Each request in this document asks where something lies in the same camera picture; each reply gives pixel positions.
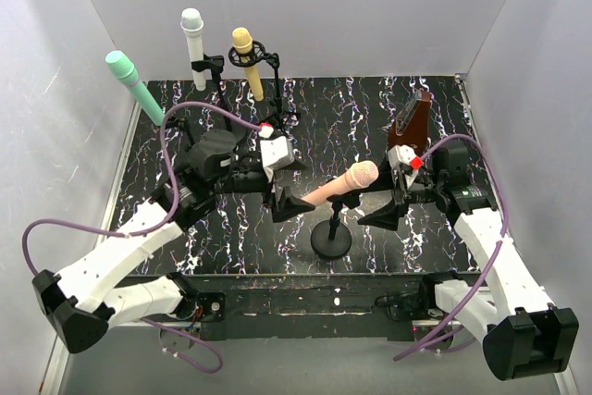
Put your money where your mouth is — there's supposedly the pink microphone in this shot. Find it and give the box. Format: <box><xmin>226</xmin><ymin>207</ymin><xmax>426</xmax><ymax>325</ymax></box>
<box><xmin>302</xmin><ymin>161</ymin><xmax>379</xmax><ymax>206</ymax></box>

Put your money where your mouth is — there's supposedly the black round base clip stand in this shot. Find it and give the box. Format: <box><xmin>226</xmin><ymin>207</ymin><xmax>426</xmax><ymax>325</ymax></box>
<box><xmin>310</xmin><ymin>191</ymin><xmax>361</xmax><ymax>261</ymax></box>

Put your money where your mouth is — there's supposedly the black tripod clip stand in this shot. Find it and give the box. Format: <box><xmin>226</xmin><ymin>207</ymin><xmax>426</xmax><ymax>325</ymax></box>
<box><xmin>164</xmin><ymin>117</ymin><xmax>196</xmax><ymax>154</ymax></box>

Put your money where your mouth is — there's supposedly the black round base holder stand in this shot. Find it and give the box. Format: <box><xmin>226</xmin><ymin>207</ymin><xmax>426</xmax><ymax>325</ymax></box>
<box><xmin>191</xmin><ymin>55</ymin><xmax>229</xmax><ymax>112</ymax></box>

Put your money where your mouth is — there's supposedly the black tripod shock mount stand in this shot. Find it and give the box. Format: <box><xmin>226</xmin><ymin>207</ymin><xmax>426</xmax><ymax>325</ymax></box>
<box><xmin>228</xmin><ymin>41</ymin><xmax>301</xmax><ymax>134</ymax></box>

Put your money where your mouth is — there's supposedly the large yellow microphone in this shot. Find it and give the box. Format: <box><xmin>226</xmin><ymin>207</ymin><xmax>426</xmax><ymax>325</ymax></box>
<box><xmin>231</xmin><ymin>27</ymin><xmax>264</xmax><ymax>101</ymax></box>

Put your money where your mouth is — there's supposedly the green microphone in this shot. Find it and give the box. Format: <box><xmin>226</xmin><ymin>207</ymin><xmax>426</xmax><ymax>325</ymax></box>
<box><xmin>105</xmin><ymin>50</ymin><xmax>165</xmax><ymax>127</ymax></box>

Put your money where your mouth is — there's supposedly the white microphone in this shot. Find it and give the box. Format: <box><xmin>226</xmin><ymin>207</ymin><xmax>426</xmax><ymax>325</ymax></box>
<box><xmin>180</xmin><ymin>7</ymin><xmax>206</xmax><ymax>91</ymax></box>

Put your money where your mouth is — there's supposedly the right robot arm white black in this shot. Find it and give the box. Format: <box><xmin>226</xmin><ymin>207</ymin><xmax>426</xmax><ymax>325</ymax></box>
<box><xmin>362</xmin><ymin>142</ymin><xmax>579</xmax><ymax>380</ymax></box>

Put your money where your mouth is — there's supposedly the brown box in holder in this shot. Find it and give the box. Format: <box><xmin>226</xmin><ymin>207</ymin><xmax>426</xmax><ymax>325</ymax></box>
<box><xmin>388</xmin><ymin>90</ymin><xmax>432</xmax><ymax>155</ymax></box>

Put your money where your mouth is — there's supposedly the black front mounting base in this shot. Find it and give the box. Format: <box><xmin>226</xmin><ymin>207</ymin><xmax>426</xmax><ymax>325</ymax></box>
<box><xmin>115</xmin><ymin>272</ymin><xmax>500</xmax><ymax>342</ymax></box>

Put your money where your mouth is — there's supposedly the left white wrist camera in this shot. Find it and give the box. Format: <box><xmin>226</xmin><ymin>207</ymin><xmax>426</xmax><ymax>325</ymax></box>
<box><xmin>259</xmin><ymin>122</ymin><xmax>295</xmax><ymax>183</ymax></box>

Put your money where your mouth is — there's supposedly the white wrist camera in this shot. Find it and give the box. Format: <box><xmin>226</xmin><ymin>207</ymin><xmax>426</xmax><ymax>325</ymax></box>
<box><xmin>387</xmin><ymin>145</ymin><xmax>424</xmax><ymax>189</ymax></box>
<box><xmin>259</xmin><ymin>122</ymin><xmax>295</xmax><ymax>183</ymax></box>

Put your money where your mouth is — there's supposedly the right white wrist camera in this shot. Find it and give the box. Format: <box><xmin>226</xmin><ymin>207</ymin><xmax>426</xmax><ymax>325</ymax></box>
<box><xmin>387</xmin><ymin>145</ymin><xmax>424</xmax><ymax>189</ymax></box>

